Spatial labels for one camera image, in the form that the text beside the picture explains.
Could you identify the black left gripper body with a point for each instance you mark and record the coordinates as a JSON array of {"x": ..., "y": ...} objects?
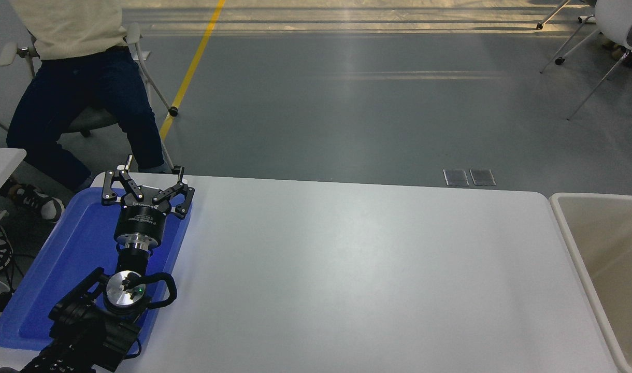
[{"x": 140, "y": 220}]

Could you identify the blue plastic tray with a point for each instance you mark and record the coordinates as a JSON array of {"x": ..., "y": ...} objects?
[{"x": 72, "y": 259}]

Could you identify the grey office chair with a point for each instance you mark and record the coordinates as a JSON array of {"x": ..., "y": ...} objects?
[{"x": 96, "y": 116}]

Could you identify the person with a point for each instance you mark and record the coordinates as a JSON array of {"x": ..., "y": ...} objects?
[{"x": 72, "y": 77}]

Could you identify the small white side table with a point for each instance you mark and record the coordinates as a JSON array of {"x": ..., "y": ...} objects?
[{"x": 0, "y": 166}]

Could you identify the metal floor plate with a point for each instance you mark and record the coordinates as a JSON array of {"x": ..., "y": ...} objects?
[
  {"x": 456, "y": 177},
  {"x": 483, "y": 177}
]

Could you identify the white chair metal legs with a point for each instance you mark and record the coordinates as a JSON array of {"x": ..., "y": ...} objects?
[
  {"x": 614, "y": 15},
  {"x": 539, "y": 25}
]

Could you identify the large pale bin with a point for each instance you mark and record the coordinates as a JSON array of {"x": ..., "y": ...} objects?
[{"x": 611, "y": 259}]

